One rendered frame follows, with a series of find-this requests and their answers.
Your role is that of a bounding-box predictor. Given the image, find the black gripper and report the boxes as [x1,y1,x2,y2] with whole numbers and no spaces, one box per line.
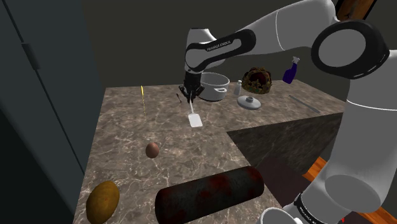
[179,69,205,104]

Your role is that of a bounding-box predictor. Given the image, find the white spatula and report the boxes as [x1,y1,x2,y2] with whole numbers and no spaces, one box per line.
[187,99,204,129]

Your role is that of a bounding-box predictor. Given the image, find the white cooking pot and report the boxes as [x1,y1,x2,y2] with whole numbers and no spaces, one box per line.
[197,71,231,102]

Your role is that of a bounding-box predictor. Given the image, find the thin yellow stick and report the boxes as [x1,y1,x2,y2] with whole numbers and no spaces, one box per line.
[140,85,147,118]

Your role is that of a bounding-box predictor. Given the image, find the grey pot lid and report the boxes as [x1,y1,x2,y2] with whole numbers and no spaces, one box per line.
[237,95,262,111]

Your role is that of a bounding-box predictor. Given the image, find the brown and red crown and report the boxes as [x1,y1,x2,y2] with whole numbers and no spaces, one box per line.
[241,67,274,95]

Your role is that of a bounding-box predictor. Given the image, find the brown egg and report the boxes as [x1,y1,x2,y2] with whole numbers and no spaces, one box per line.
[144,142,160,160]

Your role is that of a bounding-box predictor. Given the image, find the blue spray bottle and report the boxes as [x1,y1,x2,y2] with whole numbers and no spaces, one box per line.
[281,56,301,85]

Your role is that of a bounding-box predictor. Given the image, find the dark red-spotted cylinder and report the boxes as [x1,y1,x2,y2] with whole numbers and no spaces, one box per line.
[154,165,265,224]

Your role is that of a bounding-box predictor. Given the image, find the long grey bar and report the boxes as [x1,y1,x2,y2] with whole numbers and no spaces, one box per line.
[288,94,321,115]

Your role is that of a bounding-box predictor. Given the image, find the yellow-brown potato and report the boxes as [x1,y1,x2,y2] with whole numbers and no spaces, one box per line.
[85,180,121,224]

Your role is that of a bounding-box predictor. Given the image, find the dark grey door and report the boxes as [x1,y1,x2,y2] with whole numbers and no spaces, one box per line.
[0,0,106,224]

